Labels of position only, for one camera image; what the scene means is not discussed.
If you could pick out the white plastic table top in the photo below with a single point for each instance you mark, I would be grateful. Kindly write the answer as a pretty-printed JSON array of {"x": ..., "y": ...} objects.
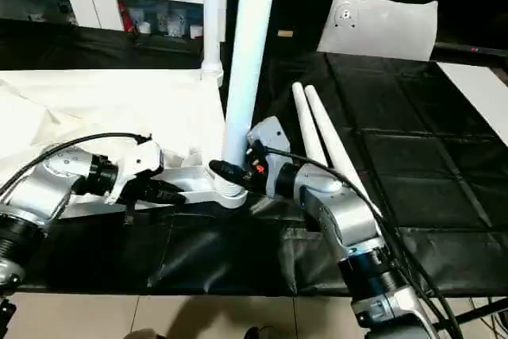
[{"x": 103, "y": 109}]

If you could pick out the white plastic table leg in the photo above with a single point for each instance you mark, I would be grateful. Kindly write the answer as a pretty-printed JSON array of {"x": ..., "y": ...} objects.
[
  {"x": 250, "y": 45},
  {"x": 337, "y": 148},
  {"x": 308, "y": 121},
  {"x": 213, "y": 13}
]

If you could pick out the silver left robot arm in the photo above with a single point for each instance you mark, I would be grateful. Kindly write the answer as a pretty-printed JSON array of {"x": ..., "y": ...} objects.
[{"x": 44, "y": 184}]

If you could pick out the small brown block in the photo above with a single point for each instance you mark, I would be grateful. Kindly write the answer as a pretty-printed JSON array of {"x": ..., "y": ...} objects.
[{"x": 285, "y": 34}]

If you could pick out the black work mat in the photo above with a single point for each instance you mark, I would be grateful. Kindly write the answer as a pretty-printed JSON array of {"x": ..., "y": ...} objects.
[{"x": 429, "y": 180}]

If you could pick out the white plastic bag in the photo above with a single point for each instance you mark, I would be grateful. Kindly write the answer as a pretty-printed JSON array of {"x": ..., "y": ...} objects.
[{"x": 381, "y": 25}]

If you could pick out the flat white board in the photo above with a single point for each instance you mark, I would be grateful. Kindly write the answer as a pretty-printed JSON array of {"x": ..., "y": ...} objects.
[{"x": 480, "y": 101}]

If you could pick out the black floor stand bar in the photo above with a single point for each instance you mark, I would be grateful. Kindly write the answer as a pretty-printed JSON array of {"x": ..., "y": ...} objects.
[{"x": 480, "y": 313}]

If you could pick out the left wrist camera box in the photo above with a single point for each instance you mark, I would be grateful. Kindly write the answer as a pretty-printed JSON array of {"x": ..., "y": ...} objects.
[{"x": 141, "y": 160}]

